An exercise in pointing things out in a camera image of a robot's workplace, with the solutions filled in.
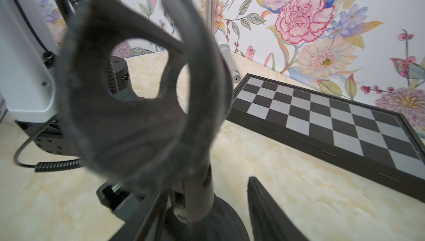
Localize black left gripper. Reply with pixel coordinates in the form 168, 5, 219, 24
96, 181, 153, 223

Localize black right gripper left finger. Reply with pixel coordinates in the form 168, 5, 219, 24
110, 192, 168, 241

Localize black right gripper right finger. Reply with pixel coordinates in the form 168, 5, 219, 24
247, 176, 308, 241

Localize black round stand base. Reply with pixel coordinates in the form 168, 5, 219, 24
162, 196, 250, 241

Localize black microphone stand pole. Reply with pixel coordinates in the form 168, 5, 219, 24
170, 164, 215, 224

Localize black microphone clip holder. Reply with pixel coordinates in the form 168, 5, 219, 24
55, 0, 233, 191

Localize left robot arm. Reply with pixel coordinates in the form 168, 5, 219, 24
1, 0, 70, 155

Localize silver handheld microphone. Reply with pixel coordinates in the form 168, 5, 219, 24
219, 44, 241, 84

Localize black white chessboard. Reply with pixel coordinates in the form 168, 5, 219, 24
228, 74, 425, 201

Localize left black corrugated cable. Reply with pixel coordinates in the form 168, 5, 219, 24
13, 0, 120, 173

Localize left aluminium corner post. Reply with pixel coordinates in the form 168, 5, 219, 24
204, 0, 216, 35

